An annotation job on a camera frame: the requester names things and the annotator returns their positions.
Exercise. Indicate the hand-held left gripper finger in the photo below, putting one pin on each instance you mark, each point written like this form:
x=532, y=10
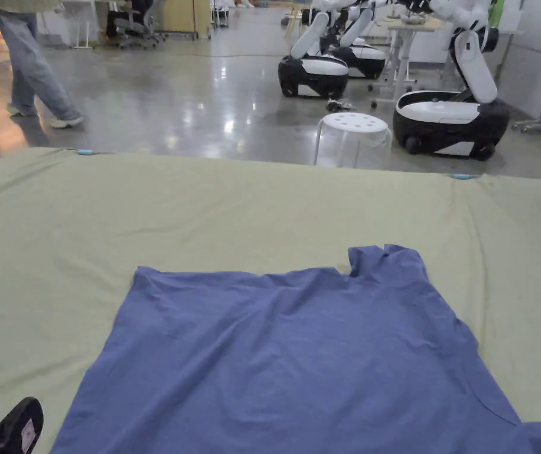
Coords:
x=28, y=416

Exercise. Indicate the blue shirt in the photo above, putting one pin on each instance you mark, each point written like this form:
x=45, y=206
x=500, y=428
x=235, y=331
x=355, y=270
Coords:
x=289, y=369

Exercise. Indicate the small blue sheet clip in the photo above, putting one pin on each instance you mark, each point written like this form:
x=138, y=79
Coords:
x=85, y=152
x=462, y=177

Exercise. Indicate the bed with pale green sheet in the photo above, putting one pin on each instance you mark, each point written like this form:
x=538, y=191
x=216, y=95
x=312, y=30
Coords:
x=251, y=213

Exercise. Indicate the white and black wheeled robot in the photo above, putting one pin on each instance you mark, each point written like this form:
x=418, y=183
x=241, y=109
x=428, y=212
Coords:
x=369, y=59
x=315, y=71
x=445, y=118

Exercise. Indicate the wooden cabinet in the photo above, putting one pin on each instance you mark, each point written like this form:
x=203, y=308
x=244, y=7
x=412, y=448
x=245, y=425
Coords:
x=185, y=16

